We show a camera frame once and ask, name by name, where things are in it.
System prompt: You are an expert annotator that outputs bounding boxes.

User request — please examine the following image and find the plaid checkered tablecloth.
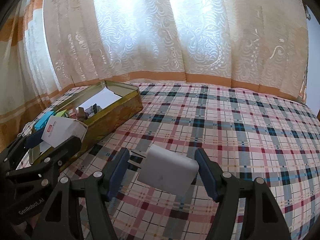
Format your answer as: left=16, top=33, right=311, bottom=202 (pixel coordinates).
left=17, top=81, right=320, bottom=240

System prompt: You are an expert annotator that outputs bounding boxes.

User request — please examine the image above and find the white paper tray liner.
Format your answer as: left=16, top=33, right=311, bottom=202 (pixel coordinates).
left=76, top=88, right=122, bottom=110

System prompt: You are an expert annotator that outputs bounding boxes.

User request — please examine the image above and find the wall hook ornament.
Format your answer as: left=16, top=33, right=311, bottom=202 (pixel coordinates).
left=303, top=3, right=311, bottom=21

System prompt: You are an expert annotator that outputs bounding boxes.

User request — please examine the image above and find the cream lace curtain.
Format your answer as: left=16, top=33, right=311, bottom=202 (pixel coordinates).
left=1, top=0, right=309, bottom=148

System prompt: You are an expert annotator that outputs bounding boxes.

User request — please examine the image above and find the lime green toy cube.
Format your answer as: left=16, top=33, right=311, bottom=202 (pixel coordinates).
left=55, top=109, right=69, bottom=118

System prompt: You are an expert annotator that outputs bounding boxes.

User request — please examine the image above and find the left hand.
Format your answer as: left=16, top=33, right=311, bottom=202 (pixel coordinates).
left=11, top=216, right=39, bottom=239

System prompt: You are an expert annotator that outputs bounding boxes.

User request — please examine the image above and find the white power adapter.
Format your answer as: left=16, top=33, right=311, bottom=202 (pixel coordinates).
left=129, top=144, right=199, bottom=196

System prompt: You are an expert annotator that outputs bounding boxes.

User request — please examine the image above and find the white and cork box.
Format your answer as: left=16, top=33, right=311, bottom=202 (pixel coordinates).
left=41, top=116, right=88, bottom=147

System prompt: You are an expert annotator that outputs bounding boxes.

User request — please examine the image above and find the brown wooden block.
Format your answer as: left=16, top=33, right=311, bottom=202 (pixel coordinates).
left=76, top=107, right=87, bottom=120

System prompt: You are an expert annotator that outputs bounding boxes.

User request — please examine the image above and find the gold metal tin tray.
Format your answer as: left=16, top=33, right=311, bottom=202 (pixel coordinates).
left=32, top=81, right=143, bottom=168

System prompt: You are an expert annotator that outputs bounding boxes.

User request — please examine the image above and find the teal toy brick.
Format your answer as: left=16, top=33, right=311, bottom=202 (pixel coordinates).
left=33, top=111, right=55, bottom=131

